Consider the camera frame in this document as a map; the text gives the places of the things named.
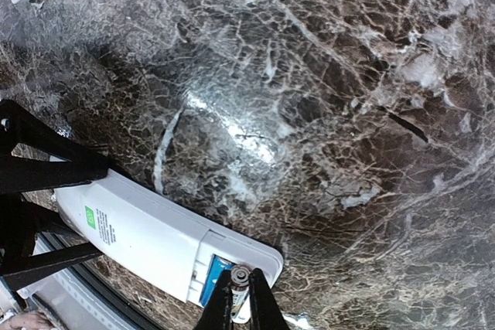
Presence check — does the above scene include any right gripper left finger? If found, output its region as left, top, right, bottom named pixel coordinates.
left=193, top=270, right=233, bottom=330

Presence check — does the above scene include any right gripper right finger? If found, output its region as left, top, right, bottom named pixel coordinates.
left=248, top=268, right=289, bottom=330

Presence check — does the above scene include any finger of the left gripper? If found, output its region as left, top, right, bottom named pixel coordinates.
left=1, top=100, right=110, bottom=195
left=0, top=194, right=105, bottom=292

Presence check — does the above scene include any blue battery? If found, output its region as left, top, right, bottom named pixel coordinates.
left=200, top=255, right=234, bottom=307

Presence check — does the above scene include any white remote control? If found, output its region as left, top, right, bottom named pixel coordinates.
left=54, top=170, right=283, bottom=306

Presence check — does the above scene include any white slotted cable duct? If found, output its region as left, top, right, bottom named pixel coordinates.
left=19, top=270, right=130, bottom=329

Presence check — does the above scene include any black front rail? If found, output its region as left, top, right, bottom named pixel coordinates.
left=30, top=229, right=163, bottom=330

